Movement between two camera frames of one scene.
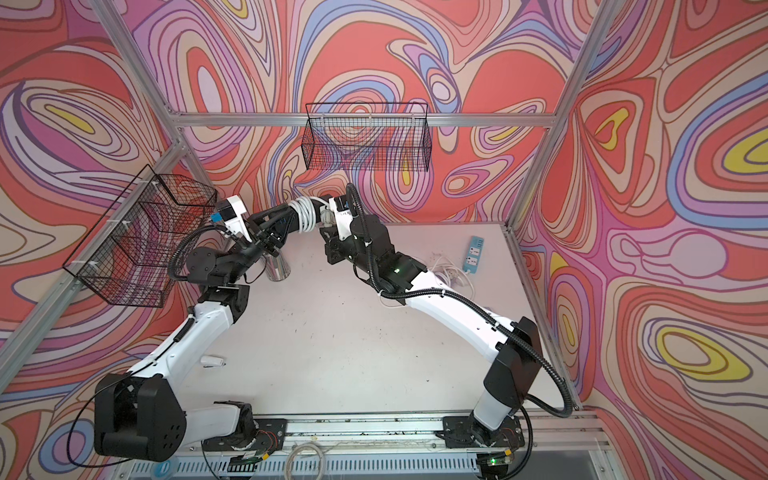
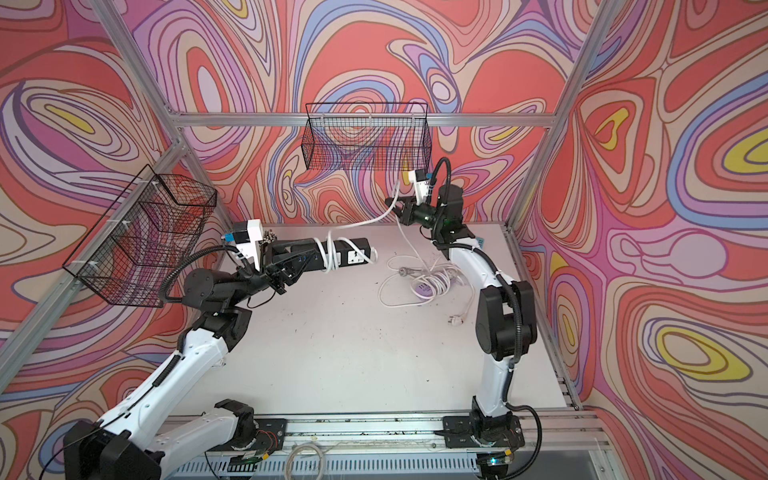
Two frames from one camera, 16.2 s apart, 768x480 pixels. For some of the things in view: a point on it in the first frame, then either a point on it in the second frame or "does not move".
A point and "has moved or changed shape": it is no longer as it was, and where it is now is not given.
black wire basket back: [372, 136] does not move
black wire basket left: [135, 254] does not move
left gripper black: [263, 239] to [276, 268]
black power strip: [306, 213] has moved or changed shape
